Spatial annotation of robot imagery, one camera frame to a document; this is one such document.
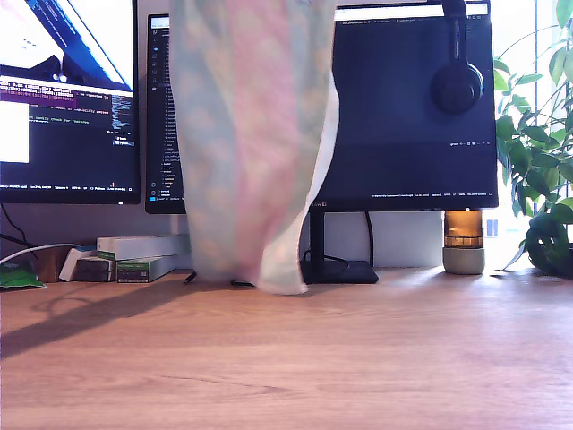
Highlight white pink tea towel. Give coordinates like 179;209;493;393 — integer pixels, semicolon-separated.
168;0;342;297

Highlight black Huawei monitor with stand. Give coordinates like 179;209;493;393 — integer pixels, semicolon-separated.
145;0;500;286

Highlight long white box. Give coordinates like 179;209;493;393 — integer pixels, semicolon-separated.
97;235;192;262

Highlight green and white box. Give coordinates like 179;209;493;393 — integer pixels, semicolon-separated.
115;255;179;285

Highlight amber glass jar, pale base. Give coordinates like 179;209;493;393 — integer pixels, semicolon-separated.
442;209;486;276

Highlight dark small box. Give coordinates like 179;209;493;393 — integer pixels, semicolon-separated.
74;259;115;284

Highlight black headphones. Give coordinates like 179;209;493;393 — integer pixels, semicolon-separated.
430;0;486;116

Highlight small white box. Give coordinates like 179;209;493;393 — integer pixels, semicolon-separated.
59;247;100;283

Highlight black monitor with thin bezel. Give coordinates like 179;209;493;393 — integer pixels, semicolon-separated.
0;0;142;206

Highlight brown cardboard box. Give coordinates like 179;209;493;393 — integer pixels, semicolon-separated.
34;247;69;284

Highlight green leafy potted plant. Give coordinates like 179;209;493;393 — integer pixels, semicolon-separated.
492;0;573;280

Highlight green plastic bag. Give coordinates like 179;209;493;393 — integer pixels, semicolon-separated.
0;262;48;291

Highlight black cable over monitor stand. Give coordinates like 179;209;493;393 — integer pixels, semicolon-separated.
300;249;351;274

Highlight black cable behind monitor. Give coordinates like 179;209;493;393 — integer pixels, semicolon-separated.
364;211;376;268

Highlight thin black cable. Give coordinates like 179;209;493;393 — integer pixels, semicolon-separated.
0;203;39;251

